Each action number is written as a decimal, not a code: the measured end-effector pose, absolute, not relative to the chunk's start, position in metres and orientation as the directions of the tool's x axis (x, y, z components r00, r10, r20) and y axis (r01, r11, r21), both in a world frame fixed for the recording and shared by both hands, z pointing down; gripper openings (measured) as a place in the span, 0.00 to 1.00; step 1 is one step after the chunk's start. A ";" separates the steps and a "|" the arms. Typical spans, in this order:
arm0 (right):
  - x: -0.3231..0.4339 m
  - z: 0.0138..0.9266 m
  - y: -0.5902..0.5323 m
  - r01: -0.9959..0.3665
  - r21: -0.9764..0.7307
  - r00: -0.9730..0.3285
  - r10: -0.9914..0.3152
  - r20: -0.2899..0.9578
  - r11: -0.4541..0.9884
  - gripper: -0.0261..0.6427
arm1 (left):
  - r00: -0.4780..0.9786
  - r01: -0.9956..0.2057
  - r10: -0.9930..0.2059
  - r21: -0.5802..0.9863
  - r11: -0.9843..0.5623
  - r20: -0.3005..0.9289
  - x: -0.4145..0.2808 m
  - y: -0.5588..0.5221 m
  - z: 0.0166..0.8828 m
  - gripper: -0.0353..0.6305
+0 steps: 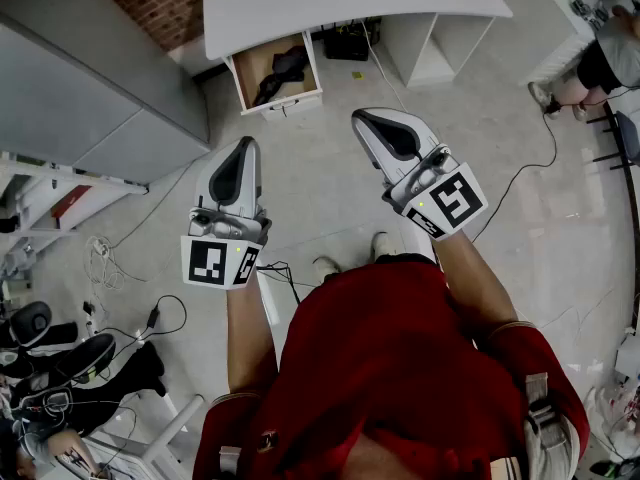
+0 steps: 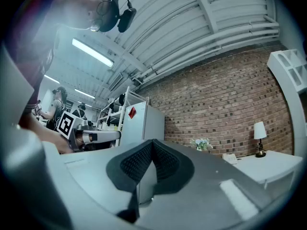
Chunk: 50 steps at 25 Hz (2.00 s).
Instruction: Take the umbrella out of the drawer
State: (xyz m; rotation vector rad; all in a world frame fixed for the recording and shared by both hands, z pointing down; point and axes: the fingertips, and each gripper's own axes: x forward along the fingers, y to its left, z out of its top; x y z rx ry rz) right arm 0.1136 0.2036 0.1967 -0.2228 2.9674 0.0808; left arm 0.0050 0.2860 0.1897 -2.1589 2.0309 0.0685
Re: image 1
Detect person's right white shoe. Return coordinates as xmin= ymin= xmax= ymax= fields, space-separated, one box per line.
xmin=371 ymin=231 xmax=392 ymax=262

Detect white work table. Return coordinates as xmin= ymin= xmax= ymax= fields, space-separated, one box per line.
xmin=82 ymin=394 xmax=206 ymax=480

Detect white desk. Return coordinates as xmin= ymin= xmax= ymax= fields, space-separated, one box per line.
xmin=202 ymin=0 xmax=514 ymax=90

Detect long white floor cable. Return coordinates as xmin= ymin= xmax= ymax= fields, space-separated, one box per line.
xmin=359 ymin=17 xmax=409 ymax=114

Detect long black floor cable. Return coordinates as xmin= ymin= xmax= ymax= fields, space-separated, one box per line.
xmin=471 ymin=111 xmax=559 ymax=244

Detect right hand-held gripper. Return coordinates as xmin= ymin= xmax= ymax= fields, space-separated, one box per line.
xmin=351 ymin=107 xmax=490 ymax=242

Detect person's white shoe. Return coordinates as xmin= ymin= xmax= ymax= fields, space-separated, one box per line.
xmin=312 ymin=256 xmax=343 ymax=284
xmin=371 ymin=231 xmax=392 ymax=262

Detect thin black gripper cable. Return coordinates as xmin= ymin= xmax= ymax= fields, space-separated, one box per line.
xmin=255 ymin=261 xmax=317 ymax=305

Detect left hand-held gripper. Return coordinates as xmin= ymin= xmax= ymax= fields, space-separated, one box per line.
xmin=180 ymin=136 xmax=273 ymax=292

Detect grey left shoulder strap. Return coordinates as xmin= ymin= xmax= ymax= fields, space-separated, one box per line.
xmin=217 ymin=445 xmax=244 ymax=480

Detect person's left forearm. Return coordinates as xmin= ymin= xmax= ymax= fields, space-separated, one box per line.
xmin=225 ymin=266 xmax=279 ymax=397

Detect wooden drawer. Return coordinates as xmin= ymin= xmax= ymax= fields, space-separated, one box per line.
xmin=223 ymin=31 xmax=325 ymax=122

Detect black box under desk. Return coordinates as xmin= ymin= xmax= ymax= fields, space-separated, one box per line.
xmin=323 ymin=19 xmax=384 ymax=62

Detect person's right forearm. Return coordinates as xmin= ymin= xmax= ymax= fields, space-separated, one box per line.
xmin=432 ymin=230 xmax=519 ymax=342

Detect red book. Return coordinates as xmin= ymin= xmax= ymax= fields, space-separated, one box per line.
xmin=50 ymin=184 xmax=93 ymax=220

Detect person's left white shoe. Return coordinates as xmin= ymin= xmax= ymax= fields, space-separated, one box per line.
xmin=312 ymin=256 xmax=343 ymax=284

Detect grey metal cabinet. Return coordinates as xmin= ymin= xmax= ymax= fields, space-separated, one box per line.
xmin=0 ymin=0 xmax=212 ymax=187

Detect grey shoulder strap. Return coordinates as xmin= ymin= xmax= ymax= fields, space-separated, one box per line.
xmin=521 ymin=371 xmax=582 ymax=480
xmin=217 ymin=445 xmax=244 ymax=480

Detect coiled white cable bundle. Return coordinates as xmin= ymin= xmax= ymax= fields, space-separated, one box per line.
xmin=81 ymin=235 xmax=127 ymax=292

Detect person's red shirt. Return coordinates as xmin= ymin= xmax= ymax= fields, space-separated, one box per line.
xmin=192 ymin=253 xmax=592 ymax=480

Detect black power adapter with cable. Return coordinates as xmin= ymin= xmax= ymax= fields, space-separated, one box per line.
xmin=102 ymin=294 xmax=189 ymax=342

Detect grey right shoulder strap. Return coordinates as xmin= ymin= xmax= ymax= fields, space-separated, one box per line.
xmin=521 ymin=371 xmax=582 ymax=480

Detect black chair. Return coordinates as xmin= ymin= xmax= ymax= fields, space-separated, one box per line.
xmin=586 ymin=99 xmax=640 ymax=170

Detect white plastic bags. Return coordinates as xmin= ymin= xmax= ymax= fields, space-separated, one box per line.
xmin=581 ymin=381 xmax=640 ymax=462

